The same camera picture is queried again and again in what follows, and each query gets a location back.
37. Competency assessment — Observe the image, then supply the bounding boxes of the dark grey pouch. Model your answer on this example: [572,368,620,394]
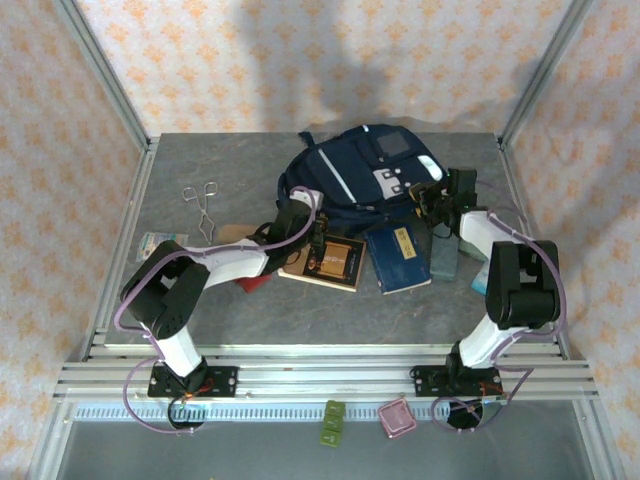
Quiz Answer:
[429,232,459,282]

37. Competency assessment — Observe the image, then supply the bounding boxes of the blue hardcover book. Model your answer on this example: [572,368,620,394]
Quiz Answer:
[363,225,432,296]

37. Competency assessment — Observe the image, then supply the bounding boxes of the tan pencil case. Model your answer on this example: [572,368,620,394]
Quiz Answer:
[215,224,261,246]

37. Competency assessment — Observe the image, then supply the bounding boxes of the navy blue backpack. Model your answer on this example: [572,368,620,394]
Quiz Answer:
[274,123,446,241]

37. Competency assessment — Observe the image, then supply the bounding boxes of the pink square plastic case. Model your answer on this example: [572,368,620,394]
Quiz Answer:
[377,397,419,440]

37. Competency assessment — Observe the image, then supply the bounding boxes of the red snap wallet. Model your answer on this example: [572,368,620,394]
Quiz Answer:
[234,273,271,294]

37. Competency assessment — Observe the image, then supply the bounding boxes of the metal scissor tongs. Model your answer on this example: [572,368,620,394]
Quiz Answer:
[182,182,220,246]

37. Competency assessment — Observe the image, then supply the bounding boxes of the light blue white packet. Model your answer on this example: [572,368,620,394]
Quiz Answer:
[469,259,494,296]

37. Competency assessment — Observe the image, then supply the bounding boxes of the small clear packet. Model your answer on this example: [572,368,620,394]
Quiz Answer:
[137,231,190,264]

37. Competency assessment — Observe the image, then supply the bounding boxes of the aluminium side rail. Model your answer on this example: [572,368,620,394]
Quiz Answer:
[82,139,161,361]
[497,134,571,361]

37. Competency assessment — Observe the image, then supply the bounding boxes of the aluminium front rail beam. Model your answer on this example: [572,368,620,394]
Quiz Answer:
[52,344,599,401]

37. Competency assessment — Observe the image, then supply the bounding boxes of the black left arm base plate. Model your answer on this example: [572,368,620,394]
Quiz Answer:
[148,364,240,400]

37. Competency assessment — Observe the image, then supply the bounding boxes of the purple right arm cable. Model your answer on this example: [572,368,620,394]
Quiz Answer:
[429,179,567,434]

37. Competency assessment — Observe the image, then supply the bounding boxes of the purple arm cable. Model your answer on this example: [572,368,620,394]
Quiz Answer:
[429,179,567,434]
[113,185,325,436]

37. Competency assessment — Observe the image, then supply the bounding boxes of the slotted grey cable duct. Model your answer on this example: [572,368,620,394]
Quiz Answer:
[74,403,576,422]

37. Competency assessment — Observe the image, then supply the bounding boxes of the aluminium frame post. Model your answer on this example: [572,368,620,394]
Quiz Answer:
[499,0,596,146]
[52,0,152,151]

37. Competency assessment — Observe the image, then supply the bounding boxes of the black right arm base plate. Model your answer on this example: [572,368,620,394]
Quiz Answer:
[409,364,503,400]

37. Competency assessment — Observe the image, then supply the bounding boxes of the black round cable port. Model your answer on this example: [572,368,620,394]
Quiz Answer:
[444,397,504,432]

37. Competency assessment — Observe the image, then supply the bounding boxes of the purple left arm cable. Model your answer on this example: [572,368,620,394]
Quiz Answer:
[113,185,325,436]

